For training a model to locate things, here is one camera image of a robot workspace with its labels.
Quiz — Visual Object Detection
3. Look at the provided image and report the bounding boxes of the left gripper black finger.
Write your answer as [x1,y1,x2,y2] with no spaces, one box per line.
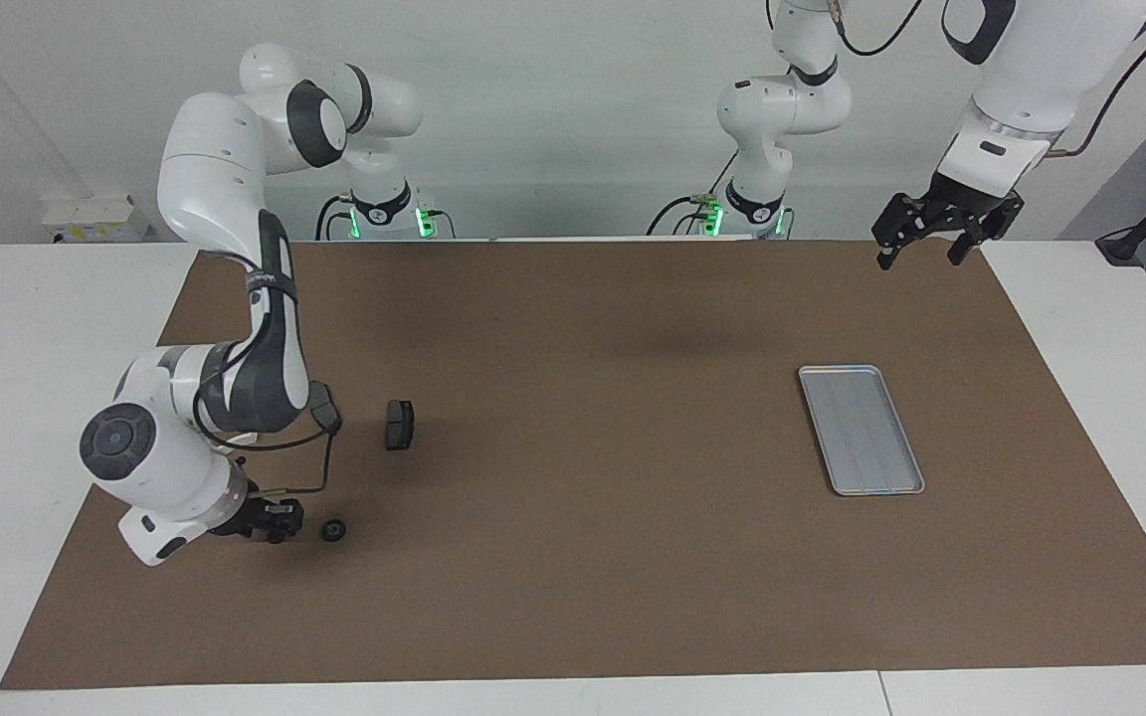
[948,199,1025,265]
[872,192,933,269]

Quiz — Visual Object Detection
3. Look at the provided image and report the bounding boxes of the silver metal tray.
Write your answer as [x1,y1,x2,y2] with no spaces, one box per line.
[798,365,926,496]

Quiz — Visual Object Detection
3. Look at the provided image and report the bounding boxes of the dark curved brake pad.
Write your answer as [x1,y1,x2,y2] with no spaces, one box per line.
[307,381,343,438]

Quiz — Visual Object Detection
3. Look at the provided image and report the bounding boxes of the white box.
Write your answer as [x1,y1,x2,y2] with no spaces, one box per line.
[40,194,152,245]

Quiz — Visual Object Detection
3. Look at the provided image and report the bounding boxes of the brown table mat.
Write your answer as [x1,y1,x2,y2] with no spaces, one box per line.
[0,239,1146,690]

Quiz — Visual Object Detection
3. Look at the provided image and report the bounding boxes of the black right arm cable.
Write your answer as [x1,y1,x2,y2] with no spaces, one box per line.
[193,338,344,498]

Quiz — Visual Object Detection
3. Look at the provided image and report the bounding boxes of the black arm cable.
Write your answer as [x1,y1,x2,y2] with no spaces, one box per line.
[193,338,344,498]
[832,0,1146,158]

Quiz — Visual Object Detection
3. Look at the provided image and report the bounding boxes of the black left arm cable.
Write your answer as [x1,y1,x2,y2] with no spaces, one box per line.
[832,0,1146,158]

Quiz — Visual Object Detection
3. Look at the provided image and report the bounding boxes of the black left base cable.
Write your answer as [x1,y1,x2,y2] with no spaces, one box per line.
[647,149,738,238]

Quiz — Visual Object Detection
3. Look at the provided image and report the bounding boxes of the black base cable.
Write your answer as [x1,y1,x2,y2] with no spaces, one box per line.
[647,149,738,238]
[315,194,350,242]

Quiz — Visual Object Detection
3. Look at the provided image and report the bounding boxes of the black right base cable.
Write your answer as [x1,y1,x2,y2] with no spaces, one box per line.
[315,194,350,242]

